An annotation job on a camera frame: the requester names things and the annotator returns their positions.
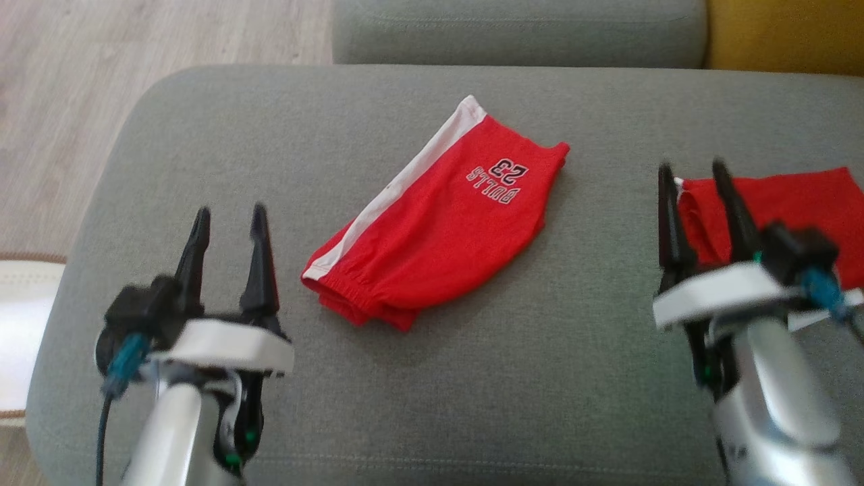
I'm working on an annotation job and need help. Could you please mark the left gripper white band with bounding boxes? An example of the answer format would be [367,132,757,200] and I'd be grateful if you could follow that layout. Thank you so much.
[94,202,296,473]

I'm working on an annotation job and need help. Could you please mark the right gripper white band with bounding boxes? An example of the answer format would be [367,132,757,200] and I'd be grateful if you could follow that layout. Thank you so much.
[651,158,805,400]

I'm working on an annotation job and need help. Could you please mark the red basketball jersey white sleeves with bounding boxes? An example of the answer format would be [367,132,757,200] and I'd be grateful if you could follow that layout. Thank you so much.
[674,166,864,332]

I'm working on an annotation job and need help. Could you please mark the red basketball shorts white stripe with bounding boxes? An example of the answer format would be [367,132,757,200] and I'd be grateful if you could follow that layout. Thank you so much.
[300,94,572,333]

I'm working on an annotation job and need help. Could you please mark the mustard yellow sofa cushion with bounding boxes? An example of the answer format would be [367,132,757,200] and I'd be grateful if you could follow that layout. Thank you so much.
[703,0,864,77]

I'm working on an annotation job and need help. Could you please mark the white basket with brown trim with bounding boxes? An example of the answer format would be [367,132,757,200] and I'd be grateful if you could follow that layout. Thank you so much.
[0,252,68,429]

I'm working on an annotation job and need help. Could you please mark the grey sofa back cushion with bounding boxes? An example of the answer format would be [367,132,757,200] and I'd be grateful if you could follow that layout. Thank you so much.
[330,0,709,69]

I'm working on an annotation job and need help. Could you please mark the grey fabric sofa seat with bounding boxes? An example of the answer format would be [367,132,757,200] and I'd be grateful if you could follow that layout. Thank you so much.
[26,63,864,486]

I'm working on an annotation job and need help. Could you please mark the right black cable teal plug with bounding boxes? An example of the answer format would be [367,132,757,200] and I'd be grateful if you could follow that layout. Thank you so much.
[799,266,864,340]

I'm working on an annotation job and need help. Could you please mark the black cable teal plug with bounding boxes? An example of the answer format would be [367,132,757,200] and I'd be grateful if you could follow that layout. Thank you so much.
[96,332,152,486]
[799,266,864,340]

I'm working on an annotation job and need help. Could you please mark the left black cable teal plug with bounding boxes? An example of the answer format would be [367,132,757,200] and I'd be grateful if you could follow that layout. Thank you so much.
[96,332,152,486]

